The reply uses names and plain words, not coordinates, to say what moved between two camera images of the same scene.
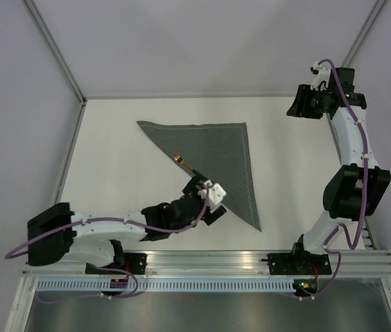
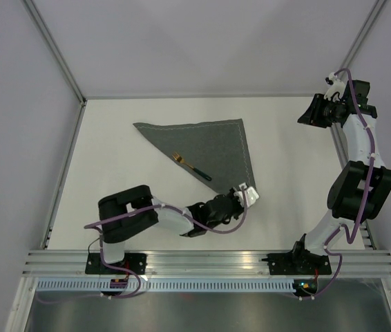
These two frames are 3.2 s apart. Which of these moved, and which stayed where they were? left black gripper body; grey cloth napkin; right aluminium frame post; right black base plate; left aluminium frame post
Moved: left black gripper body
Stayed: left aluminium frame post; right aluminium frame post; right black base plate; grey cloth napkin
